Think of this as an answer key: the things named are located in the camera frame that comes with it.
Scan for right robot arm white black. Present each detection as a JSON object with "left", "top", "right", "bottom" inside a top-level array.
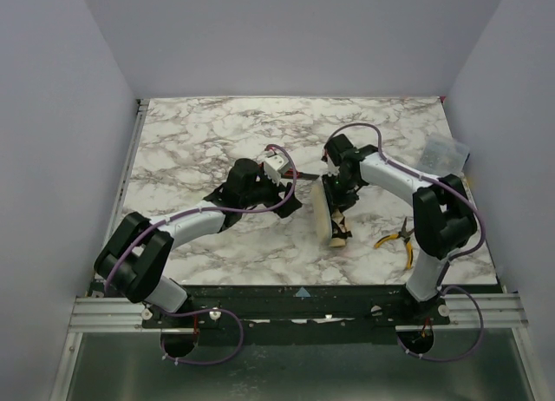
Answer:
[{"left": 311, "top": 135, "right": 478, "bottom": 304}]

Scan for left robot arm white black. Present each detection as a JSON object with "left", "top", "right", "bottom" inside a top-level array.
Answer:
[{"left": 95, "top": 153, "right": 302, "bottom": 312}]

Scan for red black utility knife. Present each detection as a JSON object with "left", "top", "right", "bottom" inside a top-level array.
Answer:
[{"left": 282, "top": 169, "right": 320, "bottom": 181}]

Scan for clear plastic screw box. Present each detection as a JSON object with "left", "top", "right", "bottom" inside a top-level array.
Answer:
[{"left": 416, "top": 134, "right": 470, "bottom": 177}]

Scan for blue tape triangle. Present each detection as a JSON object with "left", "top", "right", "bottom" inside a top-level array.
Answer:
[{"left": 295, "top": 287, "right": 311, "bottom": 299}]

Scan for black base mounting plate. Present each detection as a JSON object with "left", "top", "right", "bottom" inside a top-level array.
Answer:
[{"left": 142, "top": 286, "right": 449, "bottom": 345}]

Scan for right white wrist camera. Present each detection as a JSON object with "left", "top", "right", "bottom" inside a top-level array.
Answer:
[{"left": 322, "top": 155, "right": 340, "bottom": 177}]

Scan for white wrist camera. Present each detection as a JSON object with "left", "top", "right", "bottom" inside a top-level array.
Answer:
[
  {"left": 262, "top": 153, "right": 291, "bottom": 186},
  {"left": 322, "top": 155, "right": 340, "bottom": 177}
]

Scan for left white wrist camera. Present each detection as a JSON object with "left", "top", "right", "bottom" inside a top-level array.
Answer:
[{"left": 262, "top": 153, "right": 291, "bottom": 186}]

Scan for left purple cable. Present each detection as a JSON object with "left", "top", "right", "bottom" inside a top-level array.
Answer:
[{"left": 103, "top": 144, "right": 300, "bottom": 367}]

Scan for purple cable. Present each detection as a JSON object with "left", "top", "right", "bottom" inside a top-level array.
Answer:
[
  {"left": 103, "top": 144, "right": 300, "bottom": 367},
  {"left": 323, "top": 122, "right": 487, "bottom": 362}
]

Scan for yellow handled pliers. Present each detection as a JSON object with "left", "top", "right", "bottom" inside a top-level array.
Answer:
[{"left": 374, "top": 216, "right": 420, "bottom": 271}]

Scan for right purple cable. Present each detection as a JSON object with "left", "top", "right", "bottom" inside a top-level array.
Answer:
[{"left": 323, "top": 122, "right": 487, "bottom": 362}]

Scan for aluminium rail frame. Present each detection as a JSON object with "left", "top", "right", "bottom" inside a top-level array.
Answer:
[{"left": 53, "top": 97, "right": 538, "bottom": 400}]

